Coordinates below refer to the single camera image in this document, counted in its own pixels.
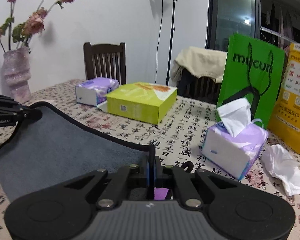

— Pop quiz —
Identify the crumpled white tissue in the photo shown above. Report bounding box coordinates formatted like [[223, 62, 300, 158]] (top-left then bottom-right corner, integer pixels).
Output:
[[261, 144, 300, 197]]

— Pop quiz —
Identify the purple tissue pack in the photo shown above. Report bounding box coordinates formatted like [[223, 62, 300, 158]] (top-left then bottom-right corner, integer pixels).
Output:
[[75, 77, 119, 106], [202, 98, 268, 180]]

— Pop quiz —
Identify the yellow paper delivery bag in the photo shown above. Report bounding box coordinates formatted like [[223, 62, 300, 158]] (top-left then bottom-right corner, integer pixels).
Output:
[[268, 43, 300, 154]]

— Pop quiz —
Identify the purple tissue pack near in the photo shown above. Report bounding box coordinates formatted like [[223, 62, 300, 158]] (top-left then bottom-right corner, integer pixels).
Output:
[[202, 98, 268, 180]]

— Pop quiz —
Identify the dark framed sliding window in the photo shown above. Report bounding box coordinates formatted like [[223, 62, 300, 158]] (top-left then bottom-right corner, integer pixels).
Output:
[[206, 0, 300, 51]]

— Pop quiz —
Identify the grey microfibre towel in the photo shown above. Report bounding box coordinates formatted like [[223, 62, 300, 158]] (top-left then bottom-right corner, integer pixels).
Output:
[[0, 101, 155, 202]]

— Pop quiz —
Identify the purple tissue pack far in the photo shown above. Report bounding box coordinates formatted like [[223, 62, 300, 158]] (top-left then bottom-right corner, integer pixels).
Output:
[[75, 77, 119, 106]]

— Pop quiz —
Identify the green mucun paper bag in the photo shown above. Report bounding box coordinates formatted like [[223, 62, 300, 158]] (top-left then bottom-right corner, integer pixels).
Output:
[[217, 33, 285, 128]]

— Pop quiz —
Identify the dark chair under cloth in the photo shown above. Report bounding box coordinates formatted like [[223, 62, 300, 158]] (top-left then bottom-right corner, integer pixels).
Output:
[[177, 69, 221, 105]]

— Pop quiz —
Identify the pink speckled ceramic vase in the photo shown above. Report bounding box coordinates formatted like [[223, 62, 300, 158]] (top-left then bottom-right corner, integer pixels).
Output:
[[2, 47, 31, 103]]

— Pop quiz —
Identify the dark wooden chair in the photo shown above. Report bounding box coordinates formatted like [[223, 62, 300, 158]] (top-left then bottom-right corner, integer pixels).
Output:
[[83, 42, 127, 85]]

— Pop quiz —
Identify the dried pink rose bouquet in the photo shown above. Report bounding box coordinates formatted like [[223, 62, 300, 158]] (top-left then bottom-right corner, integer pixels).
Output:
[[0, 0, 79, 53]]

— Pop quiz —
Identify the cream cloth on chair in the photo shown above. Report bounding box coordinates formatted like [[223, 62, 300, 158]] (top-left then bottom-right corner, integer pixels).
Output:
[[170, 46, 227, 83]]

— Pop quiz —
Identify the lime green tissue box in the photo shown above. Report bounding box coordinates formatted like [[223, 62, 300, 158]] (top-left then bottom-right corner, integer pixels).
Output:
[[97, 82, 177, 125]]

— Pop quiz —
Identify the calligraphy print tablecloth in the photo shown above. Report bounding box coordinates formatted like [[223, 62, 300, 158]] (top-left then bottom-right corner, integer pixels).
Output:
[[0, 78, 300, 240]]

